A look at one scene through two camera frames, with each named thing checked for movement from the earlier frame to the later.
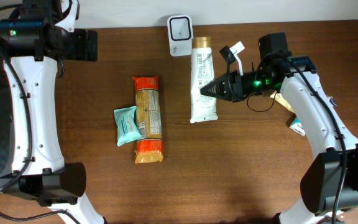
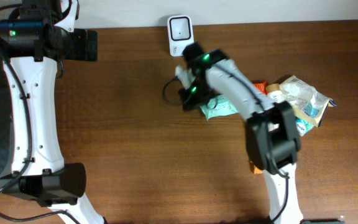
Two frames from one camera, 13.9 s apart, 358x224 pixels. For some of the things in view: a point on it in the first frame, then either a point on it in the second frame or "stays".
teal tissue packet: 127,129 → 218,106
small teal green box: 297,127 stays
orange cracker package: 150,148 → 262,87
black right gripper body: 249,84 → 196,96
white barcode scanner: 180,29 stays
